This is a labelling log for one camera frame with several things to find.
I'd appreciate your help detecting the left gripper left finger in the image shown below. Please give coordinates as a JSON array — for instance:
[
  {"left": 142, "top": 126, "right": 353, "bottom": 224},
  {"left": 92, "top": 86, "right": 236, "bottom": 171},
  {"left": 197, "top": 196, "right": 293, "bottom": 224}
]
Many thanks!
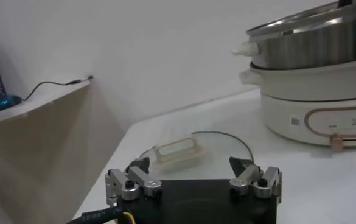
[{"left": 105, "top": 156, "right": 164, "bottom": 208}]

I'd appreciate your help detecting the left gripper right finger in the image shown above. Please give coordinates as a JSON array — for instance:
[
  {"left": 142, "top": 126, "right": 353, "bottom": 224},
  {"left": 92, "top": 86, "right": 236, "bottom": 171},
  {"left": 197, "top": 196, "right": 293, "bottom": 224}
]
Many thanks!
[{"left": 228, "top": 156, "right": 284, "bottom": 204}]

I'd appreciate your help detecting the glass lid with cream handle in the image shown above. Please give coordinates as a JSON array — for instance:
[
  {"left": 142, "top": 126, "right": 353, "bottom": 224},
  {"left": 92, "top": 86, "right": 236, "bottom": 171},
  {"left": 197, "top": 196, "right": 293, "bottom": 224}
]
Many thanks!
[{"left": 134, "top": 130, "right": 255, "bottom": 181}]

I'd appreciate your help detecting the cream electric cooker base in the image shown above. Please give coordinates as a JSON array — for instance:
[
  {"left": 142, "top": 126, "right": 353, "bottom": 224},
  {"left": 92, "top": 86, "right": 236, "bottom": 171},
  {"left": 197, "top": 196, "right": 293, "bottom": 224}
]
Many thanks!
[{"left": 239, "top": 57, "right": 356, "bottom": 153}]

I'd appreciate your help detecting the black cable with adapter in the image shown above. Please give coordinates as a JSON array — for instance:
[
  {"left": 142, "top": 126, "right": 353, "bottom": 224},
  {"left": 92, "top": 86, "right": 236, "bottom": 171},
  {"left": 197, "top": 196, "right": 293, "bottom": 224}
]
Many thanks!
[{"left": 22, "top": 75, "right": 94, "bottom": 102}]

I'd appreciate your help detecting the steel perforated steamer basket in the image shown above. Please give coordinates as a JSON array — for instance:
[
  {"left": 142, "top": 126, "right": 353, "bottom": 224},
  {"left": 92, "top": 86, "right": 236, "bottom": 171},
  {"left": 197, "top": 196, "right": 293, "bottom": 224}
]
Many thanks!
[{"left": 231, "top": 0, "right": 356, "bottom": 71}]

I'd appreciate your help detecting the blue computer mouse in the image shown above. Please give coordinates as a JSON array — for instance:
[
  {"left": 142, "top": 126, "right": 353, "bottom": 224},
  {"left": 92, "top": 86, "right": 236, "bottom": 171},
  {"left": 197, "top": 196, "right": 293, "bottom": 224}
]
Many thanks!
[{"left": 0, "top": 94, "right": 23, "bottom": 116}]

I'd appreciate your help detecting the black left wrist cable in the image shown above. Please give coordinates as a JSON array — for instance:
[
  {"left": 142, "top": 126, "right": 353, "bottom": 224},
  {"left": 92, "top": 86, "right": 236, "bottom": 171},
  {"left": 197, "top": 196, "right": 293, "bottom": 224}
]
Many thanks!
[{"left": 65, "top": 206, "right": 136, "bottom": 224}]

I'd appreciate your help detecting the white side desk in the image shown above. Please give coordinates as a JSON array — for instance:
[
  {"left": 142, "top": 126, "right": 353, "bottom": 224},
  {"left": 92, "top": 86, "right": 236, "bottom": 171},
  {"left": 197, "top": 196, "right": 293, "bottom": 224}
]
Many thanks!
[{"left": 0, "top": 79, "right": 95, "bottom": 128}]

